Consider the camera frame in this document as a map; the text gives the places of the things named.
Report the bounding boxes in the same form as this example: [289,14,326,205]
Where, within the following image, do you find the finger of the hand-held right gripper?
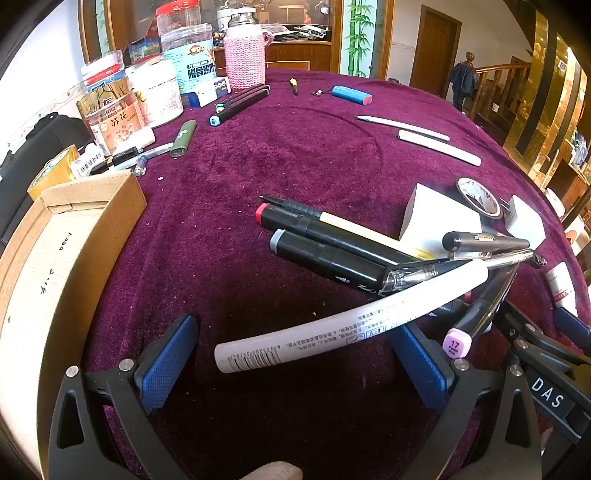
[496,300,591,384]
[553,305,591,342]

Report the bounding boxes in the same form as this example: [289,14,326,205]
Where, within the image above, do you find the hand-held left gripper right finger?
[390,323,543,480]

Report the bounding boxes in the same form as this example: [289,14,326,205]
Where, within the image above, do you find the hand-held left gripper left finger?
[48,314,200,480]

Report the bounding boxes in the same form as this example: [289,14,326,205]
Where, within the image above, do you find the white glue tube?
[546,261,579,319]

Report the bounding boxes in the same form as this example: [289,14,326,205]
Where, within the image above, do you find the black marker with pink cap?
[442,263,520,358]

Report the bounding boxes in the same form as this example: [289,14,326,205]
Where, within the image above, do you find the clear gel pen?
[381,248,549,296]

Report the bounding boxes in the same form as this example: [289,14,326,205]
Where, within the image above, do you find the long white marker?
[215,258,489,374]

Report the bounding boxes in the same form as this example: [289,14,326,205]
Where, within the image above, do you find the black marker with grey cap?
[270,228,389,292]

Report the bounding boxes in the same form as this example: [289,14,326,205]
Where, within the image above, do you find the shallow cardboard box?
[0,172,147,467]

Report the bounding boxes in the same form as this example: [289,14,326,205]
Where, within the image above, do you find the black fineliner with yellow body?
[259,196,437,261]

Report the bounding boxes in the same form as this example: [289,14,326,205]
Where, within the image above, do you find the black marker with red cap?
[255,203,402,278]

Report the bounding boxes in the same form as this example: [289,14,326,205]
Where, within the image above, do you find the black tape roll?
[455,176,505,220]

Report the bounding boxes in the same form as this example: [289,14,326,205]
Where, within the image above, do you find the white memo block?
[399,183,483,259]

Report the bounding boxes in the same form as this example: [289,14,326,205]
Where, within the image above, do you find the black and gold pen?
[89,146,140,177]

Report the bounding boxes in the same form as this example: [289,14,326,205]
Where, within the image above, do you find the white flat stick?
[398,129,482,166]

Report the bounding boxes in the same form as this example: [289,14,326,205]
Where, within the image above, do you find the silver pen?
[137,142,174,161]

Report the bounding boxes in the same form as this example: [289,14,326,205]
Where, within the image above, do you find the small white barcode bottle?
[69,143,108,179]

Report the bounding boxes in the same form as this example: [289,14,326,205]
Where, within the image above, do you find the brown packing tape roll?
[27,144,81,202]

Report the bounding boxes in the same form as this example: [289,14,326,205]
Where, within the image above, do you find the green lighter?
[169,119,197,159]

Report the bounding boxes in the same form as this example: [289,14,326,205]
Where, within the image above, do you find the white pen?
[355,115,451,141]

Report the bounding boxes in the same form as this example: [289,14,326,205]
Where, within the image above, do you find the clear jar with orange label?
[85,90,147,156]

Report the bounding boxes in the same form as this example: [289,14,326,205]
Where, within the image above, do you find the wooden stair railing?
[471,60,536,134]

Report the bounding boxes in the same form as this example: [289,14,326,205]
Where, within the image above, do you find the black sofa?
[0,112,93,252]

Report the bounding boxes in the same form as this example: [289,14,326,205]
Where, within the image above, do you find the black marker with teal cap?
[215,84,269,114]
[210,90,270,127]

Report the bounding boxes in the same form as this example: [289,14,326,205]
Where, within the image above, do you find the white jar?
[124,59,184,128]

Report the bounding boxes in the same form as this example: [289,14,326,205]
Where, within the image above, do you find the small blue and white box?
[191,76,232,108]

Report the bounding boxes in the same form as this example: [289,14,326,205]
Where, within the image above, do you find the blue lighter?
[331,85,373,106]

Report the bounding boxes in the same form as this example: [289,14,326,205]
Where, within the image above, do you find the brown wooden door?
[409,4,462,100]

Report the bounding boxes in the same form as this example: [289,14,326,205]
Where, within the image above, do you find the clear container with red packets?
[81,50,126,93]

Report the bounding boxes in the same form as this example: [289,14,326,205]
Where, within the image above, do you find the clear jar with blue label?
[161,23,218,95]

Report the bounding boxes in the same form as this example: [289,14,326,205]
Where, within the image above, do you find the blue printed box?
[127,37,162,63]

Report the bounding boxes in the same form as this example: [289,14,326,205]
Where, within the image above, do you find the pink knitted bottle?
[224,7,274,90]

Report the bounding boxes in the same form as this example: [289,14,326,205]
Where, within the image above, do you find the wooden display cabinet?
[78,0,345,75]

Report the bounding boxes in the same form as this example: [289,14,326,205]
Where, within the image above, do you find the bamboo print panel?
[339,0,382,79]

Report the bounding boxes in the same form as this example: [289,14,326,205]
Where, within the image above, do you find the clear jar with red lid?
[156,0,202,38]

